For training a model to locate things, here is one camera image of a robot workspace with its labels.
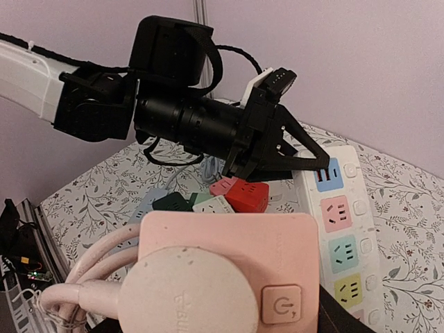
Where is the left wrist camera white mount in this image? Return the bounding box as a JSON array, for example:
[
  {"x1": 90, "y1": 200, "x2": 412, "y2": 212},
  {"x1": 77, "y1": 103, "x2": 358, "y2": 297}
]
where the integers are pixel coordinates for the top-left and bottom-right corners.
[{"x1": 237, "y1": 67, "x2": 298, "y2": 108}]

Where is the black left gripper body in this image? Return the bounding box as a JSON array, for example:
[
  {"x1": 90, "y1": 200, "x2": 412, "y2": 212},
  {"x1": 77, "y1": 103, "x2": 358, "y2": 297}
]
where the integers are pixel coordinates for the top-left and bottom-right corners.
[{"x1": 221, "y1": 88, "x2": 283, "y2": 180}]

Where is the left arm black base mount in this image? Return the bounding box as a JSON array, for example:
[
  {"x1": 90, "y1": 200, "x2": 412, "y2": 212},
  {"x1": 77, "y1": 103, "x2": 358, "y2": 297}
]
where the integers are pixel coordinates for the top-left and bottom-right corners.
[{"x1": 1, "y1": 198, "x2": 42, "y2": 271}]

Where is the pink cube adapter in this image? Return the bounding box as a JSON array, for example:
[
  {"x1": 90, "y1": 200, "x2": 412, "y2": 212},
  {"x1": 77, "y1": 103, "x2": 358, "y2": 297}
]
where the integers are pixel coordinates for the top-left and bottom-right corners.
[{"x1": 117, "y1": 211, "x2": 320, "y2": 332}]

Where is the light green plug adapter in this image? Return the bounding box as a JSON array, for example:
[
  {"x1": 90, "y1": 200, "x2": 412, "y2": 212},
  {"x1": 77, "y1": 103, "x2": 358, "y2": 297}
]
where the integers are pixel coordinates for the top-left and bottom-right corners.
[{"x1": 188, "y1": 192, "x2": 213, "y2": 207}]

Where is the aluminium front rail base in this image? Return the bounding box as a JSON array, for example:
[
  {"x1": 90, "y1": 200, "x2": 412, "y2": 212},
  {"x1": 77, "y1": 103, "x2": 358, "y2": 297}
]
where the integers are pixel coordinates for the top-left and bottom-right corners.
[{"x1": 1, "y1": 201, "x2": 82, "y2": 332}]

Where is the grey coiled power cable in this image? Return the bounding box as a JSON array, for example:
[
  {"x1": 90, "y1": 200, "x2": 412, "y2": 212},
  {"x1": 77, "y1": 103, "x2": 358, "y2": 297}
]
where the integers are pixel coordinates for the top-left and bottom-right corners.
[{"x1": 164, "y1": 155, "x2": 225, "y2": 195}]

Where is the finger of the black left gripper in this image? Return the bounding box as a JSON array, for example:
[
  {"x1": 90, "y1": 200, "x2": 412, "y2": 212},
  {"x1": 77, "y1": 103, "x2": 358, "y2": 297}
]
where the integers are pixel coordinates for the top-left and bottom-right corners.
[
  {"x1": 248, "y1": 153, "x2": 328, "y2": 182},
  {"x1": 277, "y1": 105, "x2": 330, "y2": 167}
]

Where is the dark green cube adapter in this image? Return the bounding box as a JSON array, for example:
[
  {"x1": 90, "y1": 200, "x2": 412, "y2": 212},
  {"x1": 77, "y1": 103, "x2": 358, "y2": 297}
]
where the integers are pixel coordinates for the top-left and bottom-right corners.
[{"x1": 152, "y1": 192, "x2": 192, "y2": 212}]

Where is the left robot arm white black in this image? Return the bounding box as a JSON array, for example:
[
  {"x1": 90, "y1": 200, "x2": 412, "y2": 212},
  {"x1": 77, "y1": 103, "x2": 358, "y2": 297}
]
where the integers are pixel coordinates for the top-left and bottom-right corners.
[{"x1": 1, "y1": 15, "x2": 330, "y2": 182}]

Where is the pink plug adapter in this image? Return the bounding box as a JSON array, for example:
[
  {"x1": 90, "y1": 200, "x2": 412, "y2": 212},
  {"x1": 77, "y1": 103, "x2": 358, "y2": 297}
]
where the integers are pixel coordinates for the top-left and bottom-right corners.
[{"x1": 209, "y1": 177, "x2": 237, "y2": 196}]

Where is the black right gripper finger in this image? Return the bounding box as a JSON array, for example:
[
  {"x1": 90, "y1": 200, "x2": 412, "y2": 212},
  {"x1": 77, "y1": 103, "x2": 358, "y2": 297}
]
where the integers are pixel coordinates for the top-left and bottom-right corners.
[{"x1": 317, "y1": 285, "x2": 375, "y2": 333}]

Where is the white power strip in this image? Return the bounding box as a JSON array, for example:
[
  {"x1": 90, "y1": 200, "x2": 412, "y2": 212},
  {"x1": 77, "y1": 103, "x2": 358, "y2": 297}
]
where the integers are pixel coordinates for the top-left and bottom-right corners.
[{"x1": 293, "y1": 146, "x2": 384, "y2": 332}]

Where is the floral patterned table mat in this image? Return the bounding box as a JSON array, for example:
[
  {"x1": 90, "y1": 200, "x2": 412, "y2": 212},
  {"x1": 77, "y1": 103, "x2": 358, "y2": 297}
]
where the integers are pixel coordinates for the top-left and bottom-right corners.
[{"x1": 42, "y1": 127, "x2": 443, "y2": 332}]

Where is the grey blue power strip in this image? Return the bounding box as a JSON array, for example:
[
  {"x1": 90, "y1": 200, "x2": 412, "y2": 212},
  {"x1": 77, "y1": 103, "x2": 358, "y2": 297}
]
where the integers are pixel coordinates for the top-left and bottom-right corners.
[{"x1": 128, "y1": 188, "x2": 168, "y2": 224}]

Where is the pink coiled cable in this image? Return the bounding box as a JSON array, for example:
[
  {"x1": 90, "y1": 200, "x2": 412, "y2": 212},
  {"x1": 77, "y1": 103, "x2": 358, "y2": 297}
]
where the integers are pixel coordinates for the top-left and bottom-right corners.
[{"x1": 36, "y1": 223, "x2": 142, "y2": 330}]

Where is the white cube adapter red print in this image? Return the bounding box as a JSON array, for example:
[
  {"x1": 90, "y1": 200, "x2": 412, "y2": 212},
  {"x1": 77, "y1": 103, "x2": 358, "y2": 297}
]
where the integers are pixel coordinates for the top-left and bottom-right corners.
[{"x1": 192, "y1": 196, "x2": 235, "y2": 214}]

